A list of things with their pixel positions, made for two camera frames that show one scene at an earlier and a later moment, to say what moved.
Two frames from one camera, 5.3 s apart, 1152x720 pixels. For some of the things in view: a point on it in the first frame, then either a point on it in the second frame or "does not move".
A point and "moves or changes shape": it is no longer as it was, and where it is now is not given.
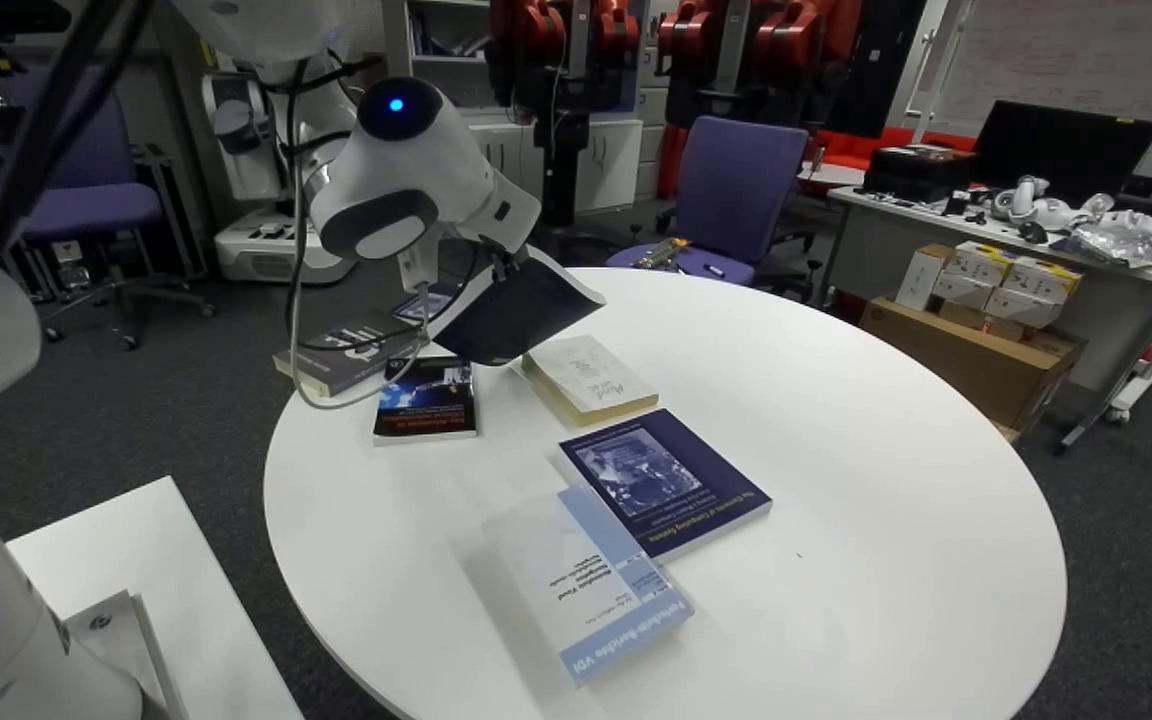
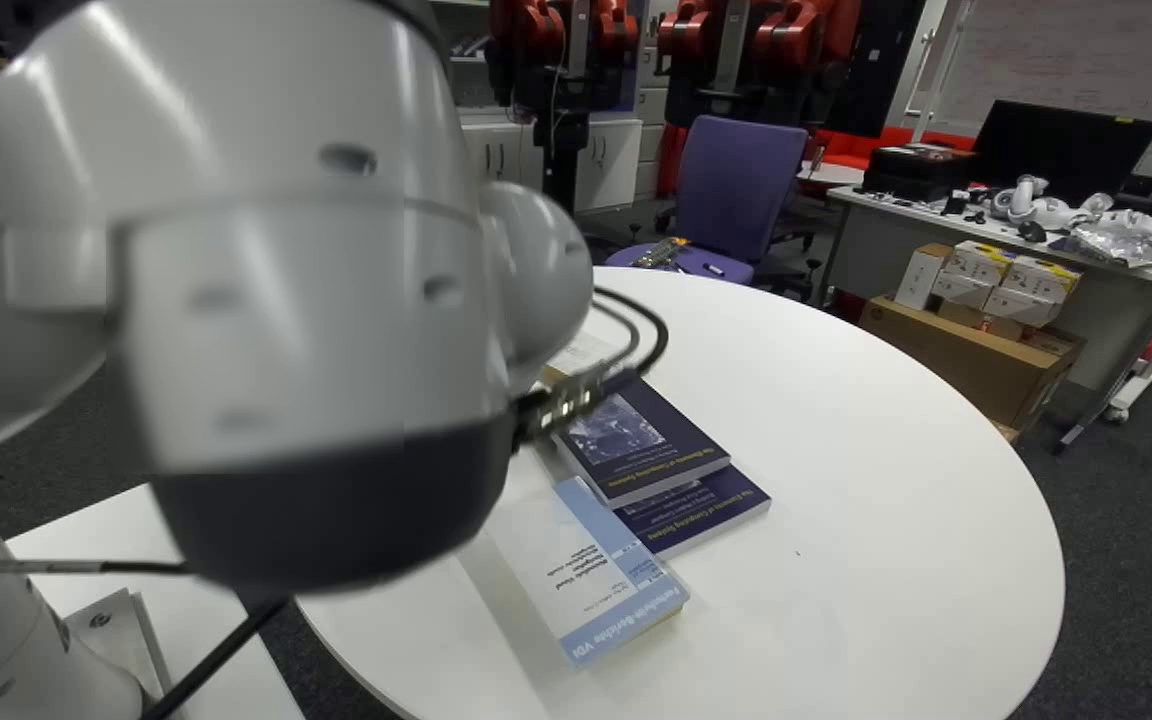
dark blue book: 513,307 moves or changes shape
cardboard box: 989,364 does not move
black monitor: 1078,153 does not move
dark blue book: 665,480 does not move
